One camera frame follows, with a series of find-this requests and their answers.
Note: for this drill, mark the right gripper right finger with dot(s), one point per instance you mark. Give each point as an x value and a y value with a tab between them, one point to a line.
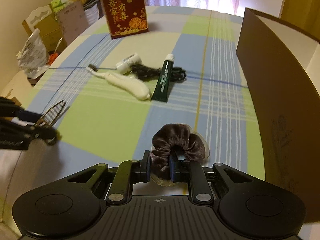
192	173

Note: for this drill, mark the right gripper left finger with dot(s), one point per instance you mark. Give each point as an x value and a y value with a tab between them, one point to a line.
125	176

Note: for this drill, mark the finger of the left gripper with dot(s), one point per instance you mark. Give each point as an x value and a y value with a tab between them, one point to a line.
28	116
48	134

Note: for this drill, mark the gold metal hair clip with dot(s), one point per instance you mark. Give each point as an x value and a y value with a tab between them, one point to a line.
50	117

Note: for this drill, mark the brown velvet scrunchie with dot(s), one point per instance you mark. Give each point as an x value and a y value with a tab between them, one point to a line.
179	139

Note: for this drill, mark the green lip gel tube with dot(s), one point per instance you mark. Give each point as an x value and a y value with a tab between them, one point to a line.
161	91

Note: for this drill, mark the white electric toothbrush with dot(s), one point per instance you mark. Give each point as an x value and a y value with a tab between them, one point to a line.
132	85

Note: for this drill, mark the small white bottle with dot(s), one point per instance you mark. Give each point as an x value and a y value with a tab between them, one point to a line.
124	66

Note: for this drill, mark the crumpled silver plastic bag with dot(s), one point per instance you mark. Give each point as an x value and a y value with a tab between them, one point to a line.
33	57

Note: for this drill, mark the checkered bed sheet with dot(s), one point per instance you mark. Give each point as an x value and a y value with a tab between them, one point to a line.
111	117

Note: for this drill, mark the brown white cardboard box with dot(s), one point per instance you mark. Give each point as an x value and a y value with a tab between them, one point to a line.
280	63

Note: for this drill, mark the red gift bag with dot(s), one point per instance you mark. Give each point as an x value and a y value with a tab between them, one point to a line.
125	17

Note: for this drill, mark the wooden wardrobe panel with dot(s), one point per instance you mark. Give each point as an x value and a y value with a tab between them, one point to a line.
303	14

